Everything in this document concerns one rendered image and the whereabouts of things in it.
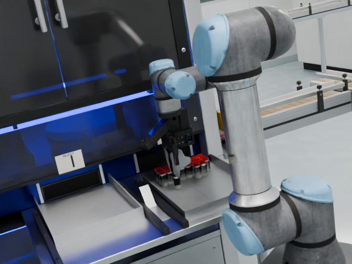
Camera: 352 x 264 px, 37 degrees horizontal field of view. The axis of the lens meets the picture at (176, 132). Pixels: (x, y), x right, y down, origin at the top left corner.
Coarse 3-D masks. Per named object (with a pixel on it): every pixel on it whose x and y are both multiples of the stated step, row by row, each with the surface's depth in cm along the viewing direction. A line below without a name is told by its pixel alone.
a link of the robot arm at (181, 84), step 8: (168, 72) 146; (176, 72) 142; (184, 72) 142; (192, 72) 144; (160, 80) 147; (168, 80) 142; (176, 80) 140; (184, 80) 140; (192, 80) 141; (200, 80) 144; (160, 88) 148; (168, 88) 142; (176, 88) 140; (184, 88) 141; (192, 88) 142; (200, 88) 145; (176, 96) 141; (184, 96) 141
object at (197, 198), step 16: (224, 160) 172; (144, 176) 170; (208, 176) 170; (224, 176) 168; (160, 192) 157; (176, 192) 162; (192, 192) 160; (208, 192) 158; (224, 192) 156; (176, 208) 147; (192, 208) 142; (208, 208) 144; (224, 208) 146
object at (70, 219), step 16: (80, 192) 175; (96, 192) 173; (112, 192) 170; (48, 208) 166; (64, 208) 164; (80, 208) 162; (96, 208) 160; (112, 208) 158; (128, 208) 156; (48, 224) 148; (64, 224) 153; (80, 224) 152; (96, 224) 144; (112, 224) 146; (64, 240) 141
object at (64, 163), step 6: (78, 150) 164; (60, 156) 162; (66, 156) 163; (72, 156) 164; (78, 156) 164; (60, 162) 163; (66, 162) 163; (78, 162) 165; (60, 168) 163; (66, 168) 164; (72, 168) 164; (78, 168) 165
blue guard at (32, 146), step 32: (128, 96) 167; (192, 96) 176; (0, 128) 153; (32, 128) 157; (64, 128) 161; (96, 128) 165; (128, 128) 170; (192, 128) 179; (0, 160) 155; (32, 160) 159; (96, 160) 167
